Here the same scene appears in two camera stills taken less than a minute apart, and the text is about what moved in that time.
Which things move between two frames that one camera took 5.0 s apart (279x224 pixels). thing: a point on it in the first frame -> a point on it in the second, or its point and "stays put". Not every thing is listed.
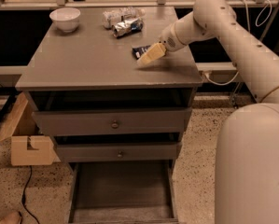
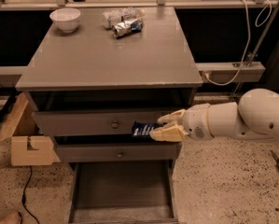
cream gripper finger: x=154 y=52 -> x=172 y=133
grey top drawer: x=164 y=121 stays put
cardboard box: x=29 y=145 stays put
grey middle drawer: x=118 y=152 stays put
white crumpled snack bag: x=113 y=16 stays put
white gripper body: x=168 y=41 -> x=196 y=121
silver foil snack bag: x=127 y=27 stays put
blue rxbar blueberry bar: x=138 y=51 -> x=142 y=129
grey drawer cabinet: x=118 y=124 stays put
